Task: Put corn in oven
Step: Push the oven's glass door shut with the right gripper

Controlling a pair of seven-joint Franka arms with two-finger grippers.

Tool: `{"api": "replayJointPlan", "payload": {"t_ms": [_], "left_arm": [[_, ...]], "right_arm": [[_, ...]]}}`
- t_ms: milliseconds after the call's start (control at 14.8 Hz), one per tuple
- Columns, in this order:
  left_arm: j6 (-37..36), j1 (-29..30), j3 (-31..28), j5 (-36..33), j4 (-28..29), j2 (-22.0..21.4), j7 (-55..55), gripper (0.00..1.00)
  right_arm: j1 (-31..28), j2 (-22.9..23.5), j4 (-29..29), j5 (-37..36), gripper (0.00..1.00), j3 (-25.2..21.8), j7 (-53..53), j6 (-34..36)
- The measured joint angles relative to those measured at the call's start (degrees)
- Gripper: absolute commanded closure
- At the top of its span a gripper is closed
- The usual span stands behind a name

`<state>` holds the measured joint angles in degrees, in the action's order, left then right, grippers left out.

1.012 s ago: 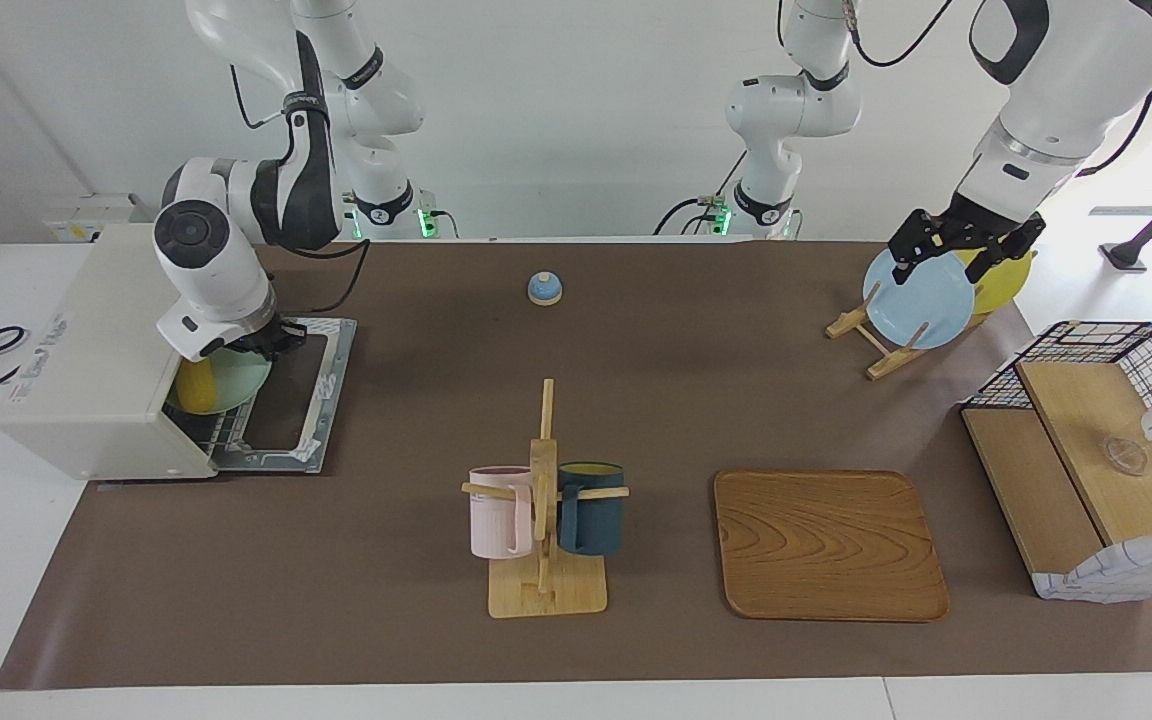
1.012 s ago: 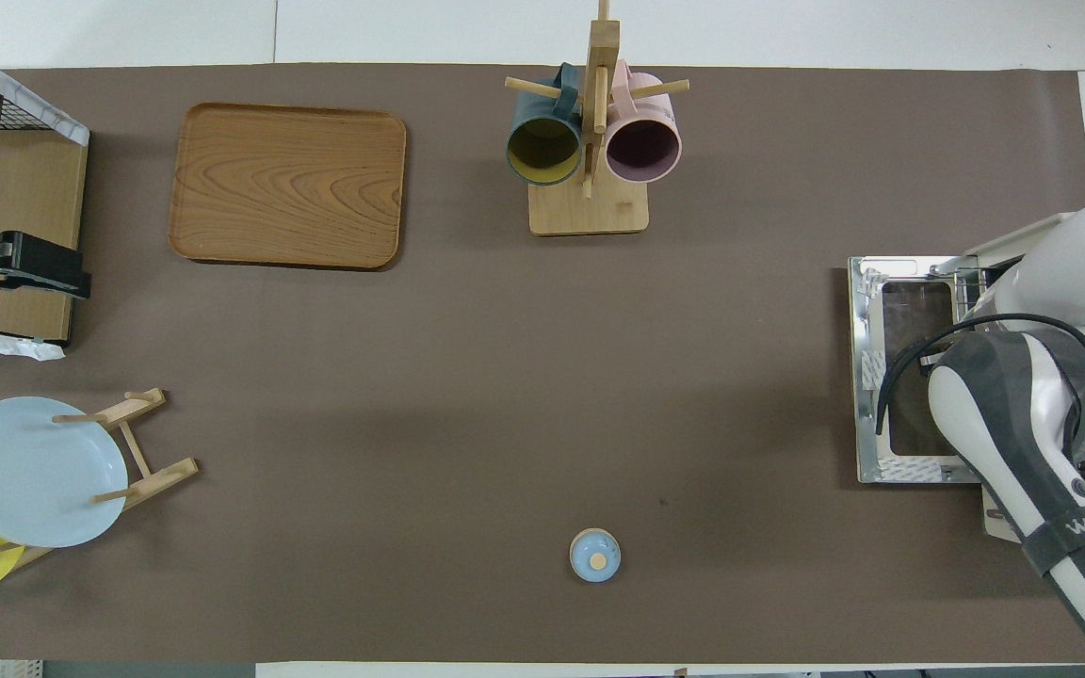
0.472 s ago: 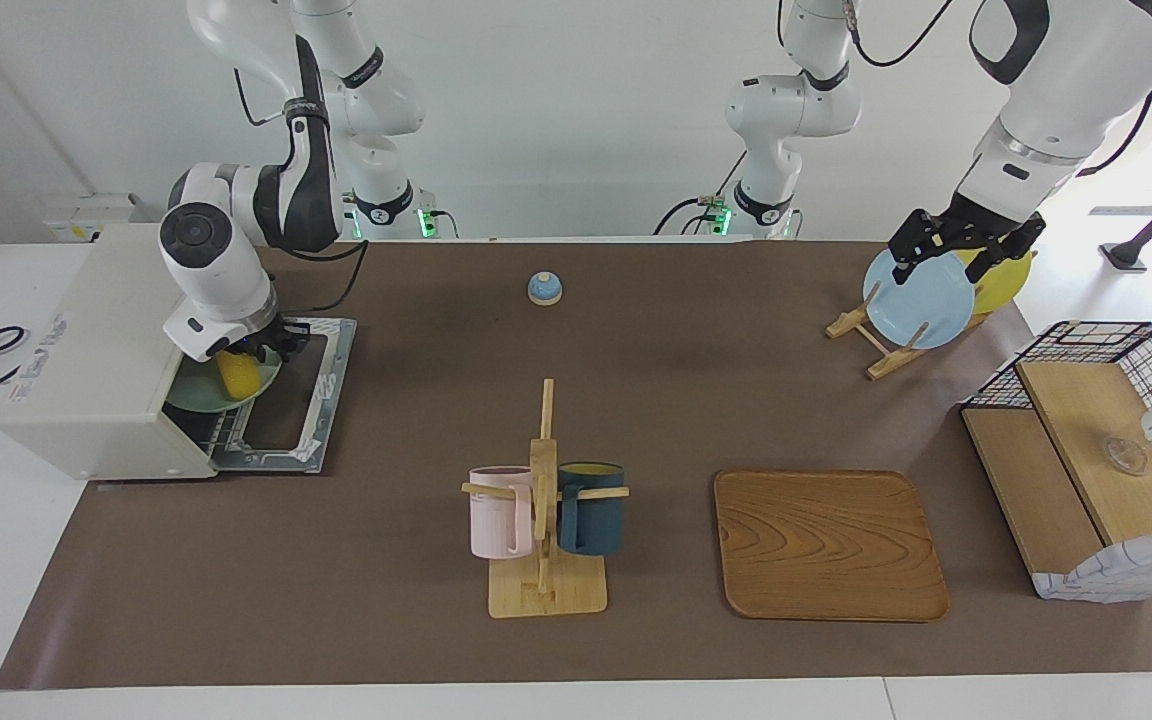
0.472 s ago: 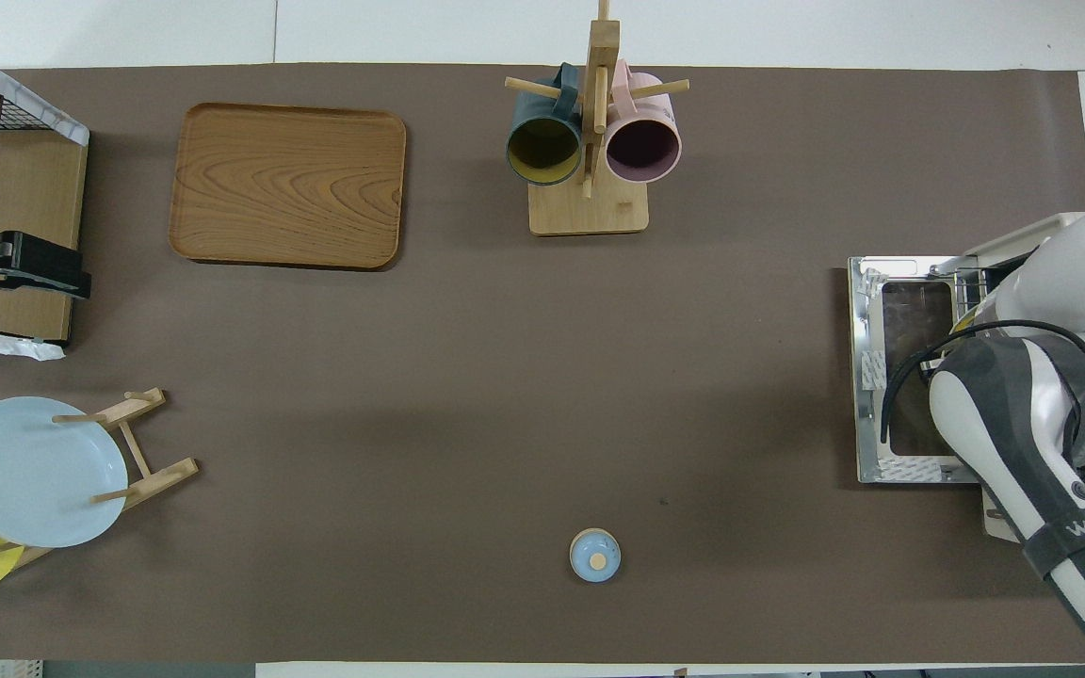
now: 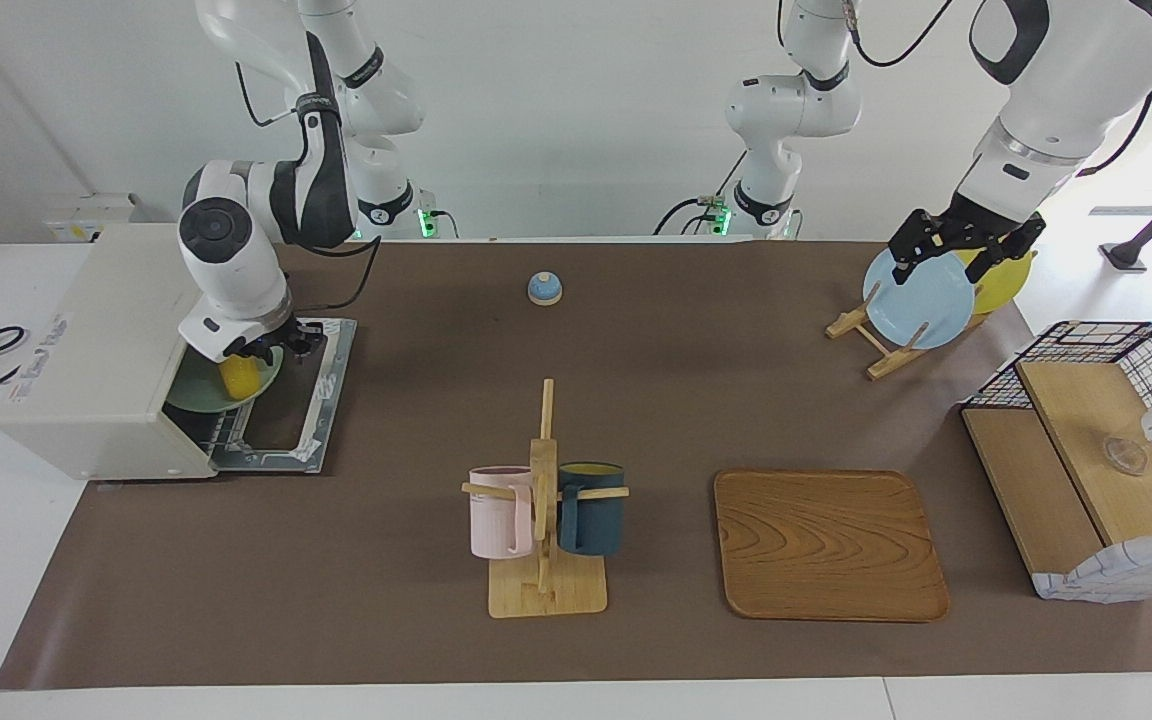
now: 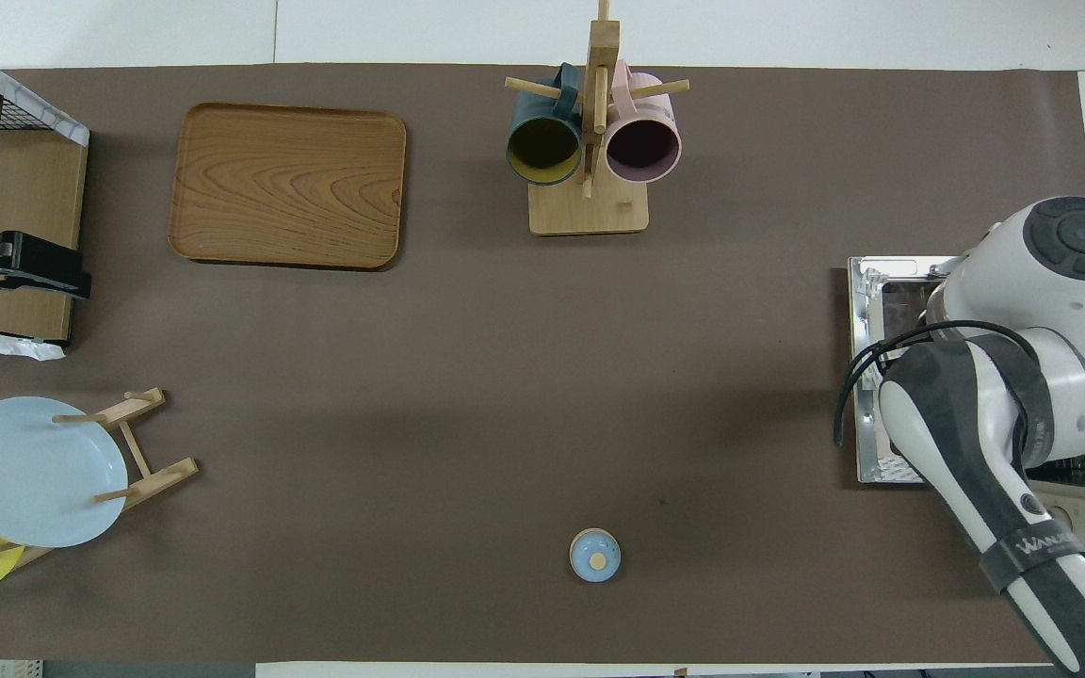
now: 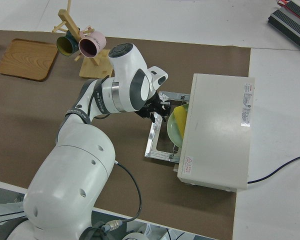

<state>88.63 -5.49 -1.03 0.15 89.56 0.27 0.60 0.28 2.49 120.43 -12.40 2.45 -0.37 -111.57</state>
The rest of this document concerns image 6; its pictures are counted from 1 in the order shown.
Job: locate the light blue plate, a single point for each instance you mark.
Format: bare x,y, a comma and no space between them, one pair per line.
34,480

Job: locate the brown table mat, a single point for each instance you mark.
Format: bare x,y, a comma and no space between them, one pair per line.
467,377

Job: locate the brown wooden tray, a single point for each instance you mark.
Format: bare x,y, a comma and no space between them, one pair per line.
288,188

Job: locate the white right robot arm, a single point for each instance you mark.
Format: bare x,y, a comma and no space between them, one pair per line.
1070,282

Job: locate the small blue call bell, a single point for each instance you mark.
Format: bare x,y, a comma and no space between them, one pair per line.
590,560

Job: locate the wooden mug rack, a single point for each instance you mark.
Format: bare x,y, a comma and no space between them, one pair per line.
590,215

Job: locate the dark teal mug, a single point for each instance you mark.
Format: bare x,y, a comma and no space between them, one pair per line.
542,151

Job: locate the pink mug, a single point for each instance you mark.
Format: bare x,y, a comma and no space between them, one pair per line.
641,151

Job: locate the wooden plate rack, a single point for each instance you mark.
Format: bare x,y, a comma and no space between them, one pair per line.
161,478

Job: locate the wooden two-tier shelf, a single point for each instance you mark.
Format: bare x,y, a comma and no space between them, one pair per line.
34,188

